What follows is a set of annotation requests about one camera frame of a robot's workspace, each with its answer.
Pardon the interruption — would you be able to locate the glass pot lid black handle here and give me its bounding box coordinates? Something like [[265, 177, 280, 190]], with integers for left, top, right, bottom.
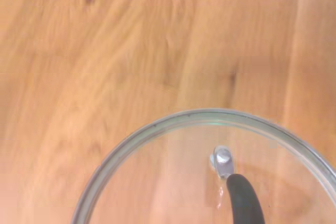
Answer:
[[70, 107, 336, 224]]

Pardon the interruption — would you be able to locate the large wooden countertop board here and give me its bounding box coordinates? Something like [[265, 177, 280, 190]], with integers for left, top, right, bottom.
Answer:
[[0, 0, 336, 224]]

